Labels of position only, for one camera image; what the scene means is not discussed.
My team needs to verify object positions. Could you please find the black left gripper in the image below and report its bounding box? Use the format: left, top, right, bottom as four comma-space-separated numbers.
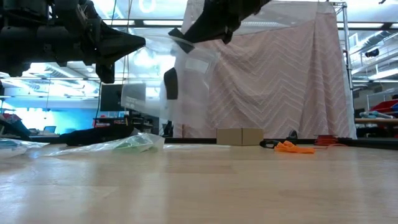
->
46, 21, 146, 84

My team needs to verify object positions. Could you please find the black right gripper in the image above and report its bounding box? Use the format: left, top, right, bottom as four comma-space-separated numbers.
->
168, 0, 271, 54

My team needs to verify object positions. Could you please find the black rubber band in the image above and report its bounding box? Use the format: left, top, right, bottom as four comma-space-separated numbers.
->
164, 67, 179, 100
259, 139, 277, 149

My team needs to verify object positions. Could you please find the long green rubber band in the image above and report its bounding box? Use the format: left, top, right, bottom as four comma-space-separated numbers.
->
114, 141, 154, 153

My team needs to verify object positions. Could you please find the orange rubber band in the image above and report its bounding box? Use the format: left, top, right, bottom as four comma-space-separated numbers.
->
274, 140, 315, 155

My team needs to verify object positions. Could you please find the black computer monitor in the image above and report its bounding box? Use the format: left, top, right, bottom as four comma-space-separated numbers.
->
99, 83, 147, 112

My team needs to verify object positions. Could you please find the pink chevron cloth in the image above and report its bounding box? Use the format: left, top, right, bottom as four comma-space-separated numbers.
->
172, 0, 357, 140

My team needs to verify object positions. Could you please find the small cardboard box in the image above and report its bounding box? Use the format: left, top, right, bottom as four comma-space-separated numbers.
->
216, 128, 264, 146

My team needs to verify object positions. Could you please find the silver metal rack pole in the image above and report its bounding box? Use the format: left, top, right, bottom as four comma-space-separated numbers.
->
326, 1, 358, 140

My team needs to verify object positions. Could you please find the red black tape roll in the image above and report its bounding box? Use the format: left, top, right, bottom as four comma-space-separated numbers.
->
314, 134, 340, 146

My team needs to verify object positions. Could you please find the black ceiling spotlight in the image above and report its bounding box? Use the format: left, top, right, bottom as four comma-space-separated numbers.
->
364, 48, 381, 59

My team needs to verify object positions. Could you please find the wooden side table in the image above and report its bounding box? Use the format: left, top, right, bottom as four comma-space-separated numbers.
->
354, 117, 398, 126

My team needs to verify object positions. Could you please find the red storage bin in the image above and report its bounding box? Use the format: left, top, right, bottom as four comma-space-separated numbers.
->
369, 98, 398, 114

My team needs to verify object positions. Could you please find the yellow hanging cable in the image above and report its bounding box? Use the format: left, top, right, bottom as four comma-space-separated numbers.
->
122, 55, 129, 127

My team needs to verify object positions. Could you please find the black aluminium table frame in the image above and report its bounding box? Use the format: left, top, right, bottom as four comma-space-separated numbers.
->
0, 135, 398, 150

